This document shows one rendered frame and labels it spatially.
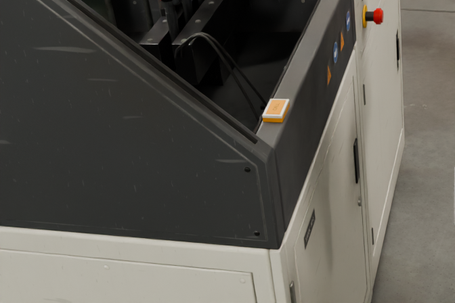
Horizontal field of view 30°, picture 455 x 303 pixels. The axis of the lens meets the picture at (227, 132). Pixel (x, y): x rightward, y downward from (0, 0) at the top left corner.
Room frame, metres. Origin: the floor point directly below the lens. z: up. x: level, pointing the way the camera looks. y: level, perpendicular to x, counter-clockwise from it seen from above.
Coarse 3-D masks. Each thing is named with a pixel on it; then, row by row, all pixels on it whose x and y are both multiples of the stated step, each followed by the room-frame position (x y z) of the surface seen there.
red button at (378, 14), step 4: (364, 8) 1.71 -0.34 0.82; (376, 8) 1.71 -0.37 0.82; (380, 8) 1.71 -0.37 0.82; (364, 12) 1.71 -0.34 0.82; (368, 12) 1.71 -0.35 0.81; (372, 12) 1.71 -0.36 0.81; (376, 12) 1.70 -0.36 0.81; (380, 12) 1.70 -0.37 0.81; (364, 16) 1.70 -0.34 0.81; (368, 16) 1.71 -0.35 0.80; (372, 16) 1.70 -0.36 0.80; (376, 16) 1.69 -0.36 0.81; (380, 16) 1.69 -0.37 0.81; (364, 20) 1.70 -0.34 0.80; (368, 20) 1.71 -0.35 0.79; (372, 20) 1.70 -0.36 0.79; (376, 20) 1.69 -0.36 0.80; (380, 20) 1.69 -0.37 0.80; (364, 24) 1.70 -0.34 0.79
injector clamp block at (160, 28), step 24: (192, 0) 1.53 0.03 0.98; (216, 0) 1.51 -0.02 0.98; (240, 0) 1.60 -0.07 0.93; (192, 24) 1.41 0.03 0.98; (216, 24) 1.45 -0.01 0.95; (144, 48) 1.36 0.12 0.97; (168, 48) 1.39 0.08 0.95; (192, 48) 1.33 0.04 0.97; (192, 72) 1.33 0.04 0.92; (216, 72) 1.45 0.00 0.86
